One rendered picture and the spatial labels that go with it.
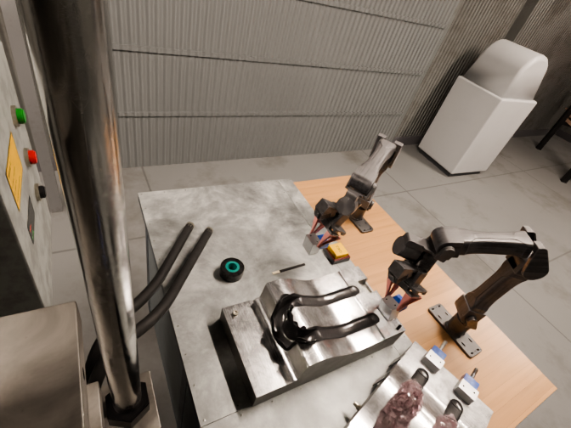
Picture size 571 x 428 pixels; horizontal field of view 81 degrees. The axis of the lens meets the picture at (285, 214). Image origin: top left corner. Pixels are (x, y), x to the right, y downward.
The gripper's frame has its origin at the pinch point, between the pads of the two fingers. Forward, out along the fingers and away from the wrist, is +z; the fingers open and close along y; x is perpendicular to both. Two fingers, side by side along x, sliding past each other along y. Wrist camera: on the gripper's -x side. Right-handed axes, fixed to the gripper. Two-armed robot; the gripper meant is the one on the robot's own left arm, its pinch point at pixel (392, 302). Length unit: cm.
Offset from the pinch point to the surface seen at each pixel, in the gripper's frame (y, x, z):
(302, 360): 5.6, -32.4, 14.5
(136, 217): -165, -31, 81
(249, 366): -0.7, -41.4, 23.1
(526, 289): -29, 236, 11
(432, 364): 17.4, 6.7, 7.6
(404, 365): 13.8, 0.4, 11.4
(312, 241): -26.5, -16.8, -1.6
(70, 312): 8, -87, -5
